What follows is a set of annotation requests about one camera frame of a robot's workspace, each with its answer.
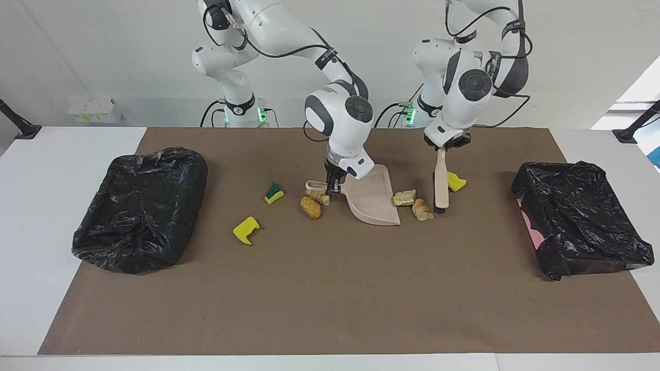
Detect pink plastic bin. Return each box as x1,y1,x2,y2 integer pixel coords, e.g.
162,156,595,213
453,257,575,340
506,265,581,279
517,198,546,251

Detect white wall socket box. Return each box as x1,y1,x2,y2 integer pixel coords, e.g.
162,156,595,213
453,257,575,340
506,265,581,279
67,98,123,124

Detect brown table mat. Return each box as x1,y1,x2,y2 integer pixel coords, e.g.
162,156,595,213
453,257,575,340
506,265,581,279
37,127,660,356

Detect beige plastic dustpan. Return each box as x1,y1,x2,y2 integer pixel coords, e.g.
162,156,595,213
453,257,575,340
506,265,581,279
305,164,402,227

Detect beige hand brush black bristles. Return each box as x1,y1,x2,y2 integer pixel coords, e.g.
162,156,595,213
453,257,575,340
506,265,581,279
433,147,450,215

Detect black base cable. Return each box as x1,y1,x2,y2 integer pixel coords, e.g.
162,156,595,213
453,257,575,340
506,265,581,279
200,99,227,128
373,82,428,128

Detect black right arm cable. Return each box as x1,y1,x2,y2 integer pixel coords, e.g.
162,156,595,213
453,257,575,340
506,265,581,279
203,4,369,143

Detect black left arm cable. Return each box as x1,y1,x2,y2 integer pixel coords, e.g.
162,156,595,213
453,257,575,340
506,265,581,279
444,0,532,128

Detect notched yellow sponge piece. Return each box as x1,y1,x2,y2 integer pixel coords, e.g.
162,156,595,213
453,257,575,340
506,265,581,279
233,216,260,246

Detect black garbage bag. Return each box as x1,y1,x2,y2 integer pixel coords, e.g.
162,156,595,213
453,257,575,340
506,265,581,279
511,161,655,281
71,147,209,275

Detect brown textured toy bread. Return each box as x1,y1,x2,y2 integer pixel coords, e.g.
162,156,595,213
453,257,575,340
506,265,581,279
300,196,322,220

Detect yellow and green sponge piece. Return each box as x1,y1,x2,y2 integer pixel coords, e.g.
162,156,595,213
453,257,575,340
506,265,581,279
265,180,285,205

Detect black camera stand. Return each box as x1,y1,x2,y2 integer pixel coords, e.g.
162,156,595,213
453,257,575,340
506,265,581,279
0,98,42,141
613,99,660,144

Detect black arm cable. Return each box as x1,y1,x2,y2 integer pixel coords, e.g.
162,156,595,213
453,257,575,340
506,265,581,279
444,0,532,128
203,4,369,143

